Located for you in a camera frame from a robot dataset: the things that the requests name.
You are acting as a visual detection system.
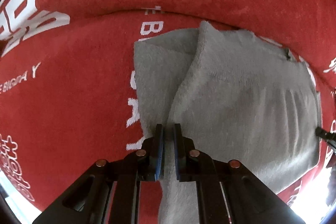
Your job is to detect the red blanket with white lettering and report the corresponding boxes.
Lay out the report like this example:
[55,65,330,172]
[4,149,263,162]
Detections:
[1,0,335,212]

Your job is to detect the grey knit small garment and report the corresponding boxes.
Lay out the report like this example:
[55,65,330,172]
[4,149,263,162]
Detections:
[134,22,322,223]

